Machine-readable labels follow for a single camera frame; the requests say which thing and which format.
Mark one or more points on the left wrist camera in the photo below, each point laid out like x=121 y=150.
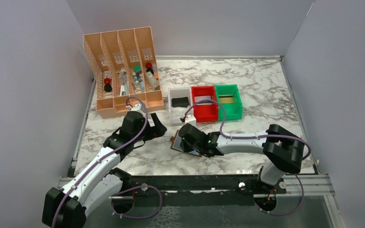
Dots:
x=138 y=107

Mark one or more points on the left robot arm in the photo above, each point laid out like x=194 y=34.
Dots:
x=70 y=205

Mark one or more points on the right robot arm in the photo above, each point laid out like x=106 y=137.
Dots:
x=283 y=149

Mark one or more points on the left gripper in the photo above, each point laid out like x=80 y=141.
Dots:
x=158 y=130

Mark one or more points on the red plastic bin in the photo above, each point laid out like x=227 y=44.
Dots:
x=206 y=112

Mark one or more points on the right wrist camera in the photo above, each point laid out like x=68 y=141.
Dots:
x=189 y=119

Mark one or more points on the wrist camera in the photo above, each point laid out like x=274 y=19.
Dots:
x=189 y=119
x=138 y=107

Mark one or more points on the red black stamp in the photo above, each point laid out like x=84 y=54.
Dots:
x=107 y=85

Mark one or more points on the white plastic bin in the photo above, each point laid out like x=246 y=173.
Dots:
x=175 y=113

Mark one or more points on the black mounting rail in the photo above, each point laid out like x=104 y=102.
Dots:
x=206 y=190

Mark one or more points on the gold card in green bin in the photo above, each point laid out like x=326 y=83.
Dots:
x=226 y=99

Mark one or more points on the black card in white bin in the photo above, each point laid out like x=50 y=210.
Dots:
x=180 y=102

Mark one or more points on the silver card in red bin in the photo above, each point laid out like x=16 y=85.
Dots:
x=200 y=98

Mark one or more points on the orange desk organizer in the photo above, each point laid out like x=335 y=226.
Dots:
x=124 y=56

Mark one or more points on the green plastic bin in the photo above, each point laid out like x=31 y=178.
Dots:
x=233 y=111

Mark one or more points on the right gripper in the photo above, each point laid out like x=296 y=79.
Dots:
x=185 y=147

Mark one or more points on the brown leather card holder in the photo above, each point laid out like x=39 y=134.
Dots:
x=176 y=145

